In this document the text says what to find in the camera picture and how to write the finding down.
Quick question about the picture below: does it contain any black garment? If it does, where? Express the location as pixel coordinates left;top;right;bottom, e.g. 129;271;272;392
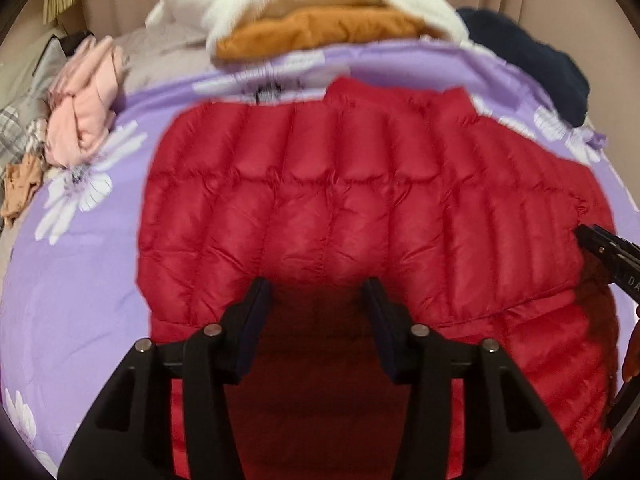
50;29;97;61

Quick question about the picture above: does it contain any purple floral bed sheet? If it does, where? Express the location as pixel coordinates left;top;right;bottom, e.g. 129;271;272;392
0;42;621;480

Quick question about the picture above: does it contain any plaid cloth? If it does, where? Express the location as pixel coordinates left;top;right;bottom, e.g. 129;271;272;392
0;105;51;161

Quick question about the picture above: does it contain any grey cloth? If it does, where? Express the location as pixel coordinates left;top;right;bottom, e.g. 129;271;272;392
0;35;66;111

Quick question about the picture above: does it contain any pink garment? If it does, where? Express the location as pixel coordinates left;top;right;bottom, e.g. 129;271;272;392
45;35;131;168

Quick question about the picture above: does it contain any small tan cloth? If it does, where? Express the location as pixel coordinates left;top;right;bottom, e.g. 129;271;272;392
0;152;46;228

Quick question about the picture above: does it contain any person's right hand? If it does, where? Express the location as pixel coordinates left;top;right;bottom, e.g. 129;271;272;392
621;309;640;382

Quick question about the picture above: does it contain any red down jacket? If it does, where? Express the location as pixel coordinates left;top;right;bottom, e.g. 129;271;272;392
136;76;621;480

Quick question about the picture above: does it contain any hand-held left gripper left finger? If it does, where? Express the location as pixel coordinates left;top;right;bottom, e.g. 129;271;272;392
57;276;273;480

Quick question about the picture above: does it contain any navy fleece garment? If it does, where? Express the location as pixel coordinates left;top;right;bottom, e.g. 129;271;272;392
456;6;592;128

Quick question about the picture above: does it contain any white fleece garment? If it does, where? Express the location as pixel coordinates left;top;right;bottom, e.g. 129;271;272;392
146;0;481;58

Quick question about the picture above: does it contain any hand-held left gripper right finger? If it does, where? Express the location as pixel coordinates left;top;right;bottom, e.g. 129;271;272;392
362;277;583;480

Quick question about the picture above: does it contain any orange garment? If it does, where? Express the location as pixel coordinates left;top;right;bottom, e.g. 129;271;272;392
215;7;436;61

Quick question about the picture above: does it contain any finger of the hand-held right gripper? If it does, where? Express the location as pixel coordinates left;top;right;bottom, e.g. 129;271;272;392
574;224;621;286

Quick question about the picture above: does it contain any greyish mauve bed cover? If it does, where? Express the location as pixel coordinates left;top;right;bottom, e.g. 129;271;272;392
112;22;221;98

